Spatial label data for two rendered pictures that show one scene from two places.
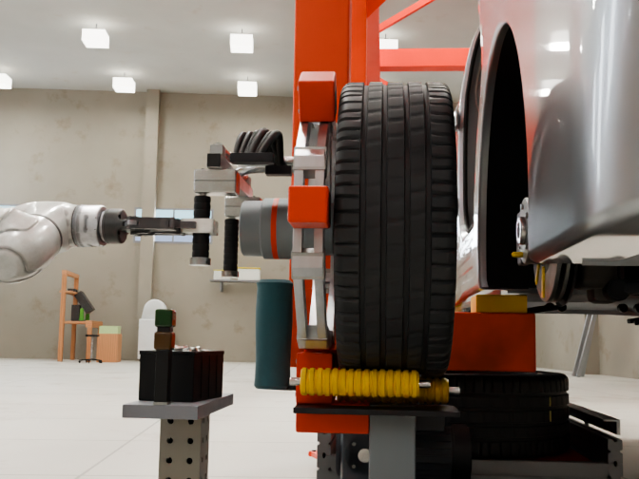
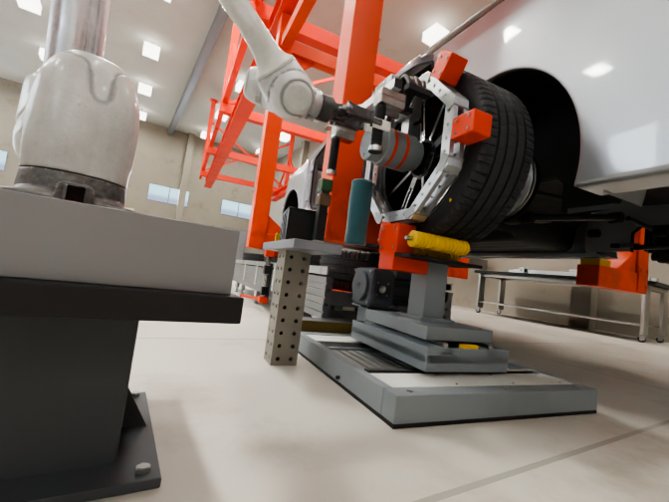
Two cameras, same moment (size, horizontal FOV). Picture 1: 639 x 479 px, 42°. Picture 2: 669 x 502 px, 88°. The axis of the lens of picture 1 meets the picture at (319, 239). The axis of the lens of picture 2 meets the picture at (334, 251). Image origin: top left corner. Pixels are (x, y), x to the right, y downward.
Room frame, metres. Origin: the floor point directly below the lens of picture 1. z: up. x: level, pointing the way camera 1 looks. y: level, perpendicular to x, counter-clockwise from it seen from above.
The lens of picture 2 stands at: (0.84, 0.84, 0.35)
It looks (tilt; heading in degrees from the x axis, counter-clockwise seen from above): 4 degrees up; 331
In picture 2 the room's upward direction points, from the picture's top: 7 degrees clockwise
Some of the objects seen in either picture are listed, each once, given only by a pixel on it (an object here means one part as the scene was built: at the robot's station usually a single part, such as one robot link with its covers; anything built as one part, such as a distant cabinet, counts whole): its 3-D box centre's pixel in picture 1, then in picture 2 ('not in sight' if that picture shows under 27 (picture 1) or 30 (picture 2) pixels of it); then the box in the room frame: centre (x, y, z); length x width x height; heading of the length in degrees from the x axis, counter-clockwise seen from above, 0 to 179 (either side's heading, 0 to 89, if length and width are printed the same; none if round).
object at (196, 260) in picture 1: (201, 228); (377, 127); (1.73, 0.25, 0.83); 0.04 x 0.04 x 0.16
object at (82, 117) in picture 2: not in sight; (86, 121); (1.61, 0.96, 0.57); 0.18 x 0.16 x 0.22; 18
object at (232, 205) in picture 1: (243, 207); (342, 133); (2.07, 0.19, 0.93); 0.09 x 0.05 x 0.05; 85
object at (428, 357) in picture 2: not in sight; (421, 343); (1.87, -0.17, 0.13); 0.50 x 0.36 x 0.10; 175
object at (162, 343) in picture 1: (164, 340); (323, 200); (1.86, 0.34, 0.59); 0.04 x 0.04 x 0.04; 85
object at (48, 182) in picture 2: not in sight; (74, 194); (1.58, 0.95, 0.43); 0.22 x 0.18 x 0.06; 9
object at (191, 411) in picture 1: (183, 404); (298, 247); (2.06, 0.33, 0.44); 0.43 x 0.17 x 0.03; 175
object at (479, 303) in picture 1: (497, 304); not in sight; (2.36, -0.51, 0.70); 0.14 x 0.14 x 0.05; 85
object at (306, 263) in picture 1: (319, 229); (406, 153); (1.88, 0.00, 0.85); 0.54 x 0.07 x 0.54; 175
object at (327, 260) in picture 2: (461, 407); (368, 273); (2.71, -0.47, 0.39); 0.66 x 0.66 x 0.24
